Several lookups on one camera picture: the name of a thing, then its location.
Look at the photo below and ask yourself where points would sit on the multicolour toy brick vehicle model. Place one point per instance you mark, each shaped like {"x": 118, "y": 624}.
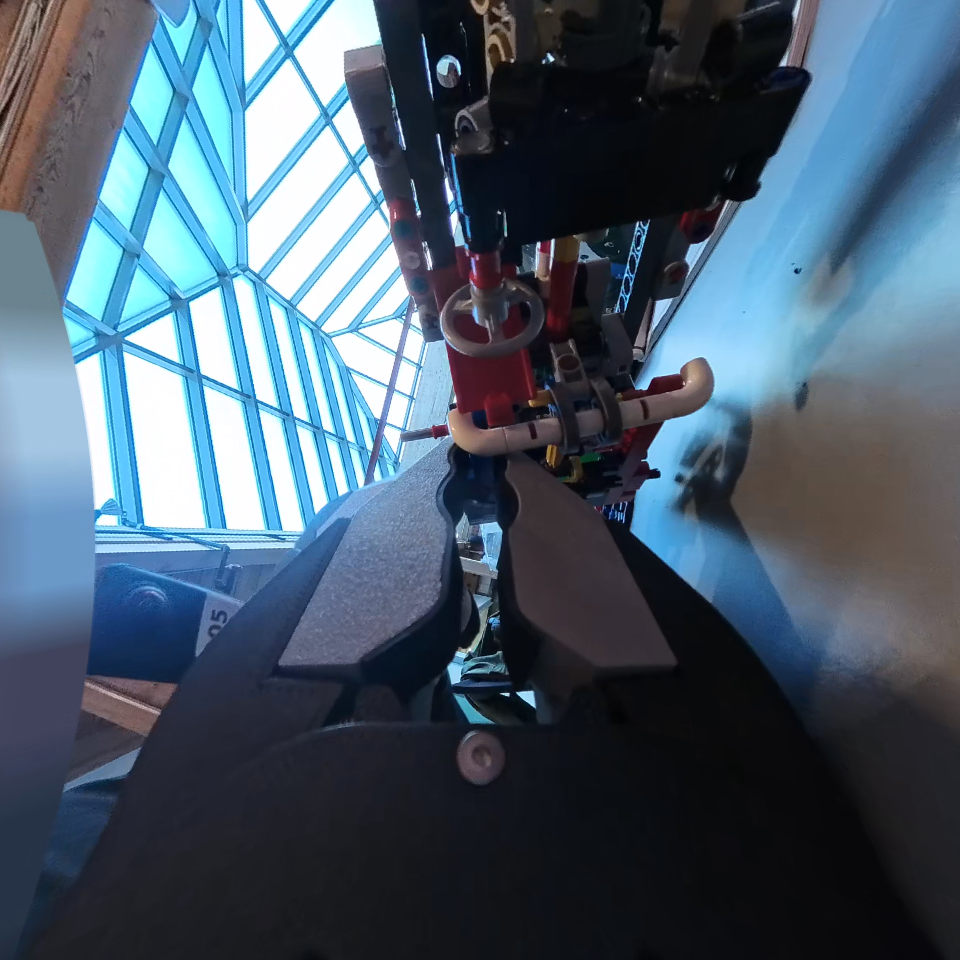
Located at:
{"x": 585, "y": 165}

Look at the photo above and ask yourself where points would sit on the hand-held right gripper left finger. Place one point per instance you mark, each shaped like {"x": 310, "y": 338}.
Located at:
{"x": 375, "y": 585}

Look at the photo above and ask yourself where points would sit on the wooden pillar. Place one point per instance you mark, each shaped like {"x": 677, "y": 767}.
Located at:
{"x": 67, "y": 97}

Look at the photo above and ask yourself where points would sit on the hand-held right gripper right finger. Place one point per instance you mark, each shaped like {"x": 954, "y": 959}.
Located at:
{"x": 577, "y": 585}

